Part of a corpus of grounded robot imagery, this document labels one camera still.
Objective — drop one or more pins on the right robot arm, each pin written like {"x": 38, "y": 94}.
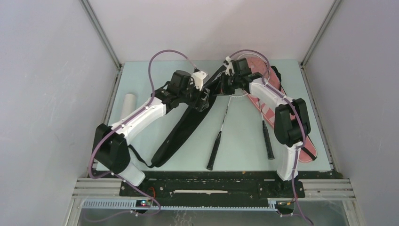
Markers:
{"x": 291, "y": 121}

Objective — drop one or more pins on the white shuttlecock tube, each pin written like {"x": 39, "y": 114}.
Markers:
{"x": 128, "y": 105}

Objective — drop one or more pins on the right aluminium frame post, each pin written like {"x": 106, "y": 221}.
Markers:
{"x": 324, "y": 25}

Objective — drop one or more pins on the pink sport racket bag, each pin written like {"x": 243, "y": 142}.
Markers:
{"x": 308, "y": 153}

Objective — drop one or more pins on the left aluminium frame post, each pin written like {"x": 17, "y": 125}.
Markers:
{"x": 93, "y": 18}

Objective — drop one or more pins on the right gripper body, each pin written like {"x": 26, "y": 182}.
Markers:
{"x": 230, "y": 83}

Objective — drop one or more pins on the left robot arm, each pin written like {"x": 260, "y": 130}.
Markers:
{"x": 112, "y": 142}

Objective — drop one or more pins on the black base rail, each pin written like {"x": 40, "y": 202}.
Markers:
{"x": 239, "y": 189}

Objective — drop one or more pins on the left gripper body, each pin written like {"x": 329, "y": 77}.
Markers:
{"x": 193, "y": 93}

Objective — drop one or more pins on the black racket bag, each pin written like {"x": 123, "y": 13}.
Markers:
{"x": 185, "y": 127}

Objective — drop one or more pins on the aluminium frame post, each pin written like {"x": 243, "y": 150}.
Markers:
{"x": 93, "y": 18}
{"x": 324, "y": 25}

